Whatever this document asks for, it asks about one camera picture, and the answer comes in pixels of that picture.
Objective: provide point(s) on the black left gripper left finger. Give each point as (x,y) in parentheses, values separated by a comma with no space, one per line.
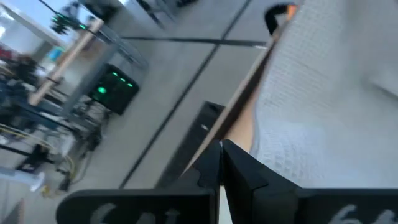
(203,177)

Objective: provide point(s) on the black aluminium table frame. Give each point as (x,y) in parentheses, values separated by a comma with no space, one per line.
(248,93)

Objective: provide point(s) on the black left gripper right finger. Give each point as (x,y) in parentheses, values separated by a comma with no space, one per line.
(248,186)

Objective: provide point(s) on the wooden workbench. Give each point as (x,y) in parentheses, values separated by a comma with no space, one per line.
(62,62)

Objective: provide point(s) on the black computer with green lights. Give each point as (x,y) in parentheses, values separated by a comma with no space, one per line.
(115,90)

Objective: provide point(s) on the black arched bracket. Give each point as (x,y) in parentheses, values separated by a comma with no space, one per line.
(270,17)

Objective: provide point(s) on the grey waffle-weave towel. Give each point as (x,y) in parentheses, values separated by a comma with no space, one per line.
(326,93)

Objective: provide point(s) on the orange microfiber towel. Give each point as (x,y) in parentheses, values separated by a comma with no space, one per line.
(291,11)

